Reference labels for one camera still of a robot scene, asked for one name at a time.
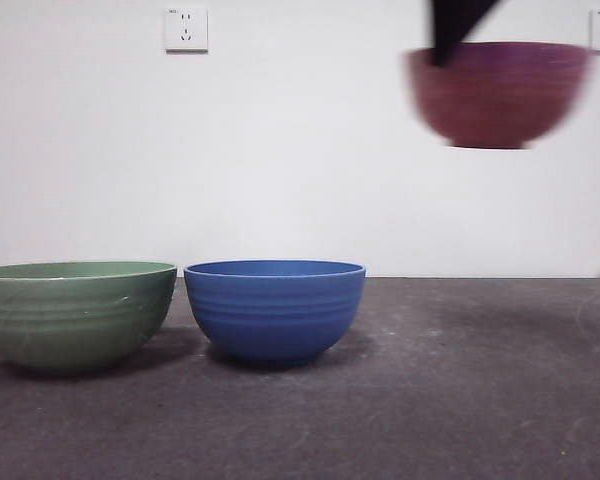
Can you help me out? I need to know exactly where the red ribbed bowl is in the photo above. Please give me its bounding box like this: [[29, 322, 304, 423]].
[[404, 41, 597, 150]]

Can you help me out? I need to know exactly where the green ribbed bowl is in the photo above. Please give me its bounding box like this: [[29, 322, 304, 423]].
[[0, 260, 179, 377]]

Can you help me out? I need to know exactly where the blue ribbed bowl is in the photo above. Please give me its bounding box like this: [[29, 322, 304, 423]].
[[183, 259, 367, 366]]

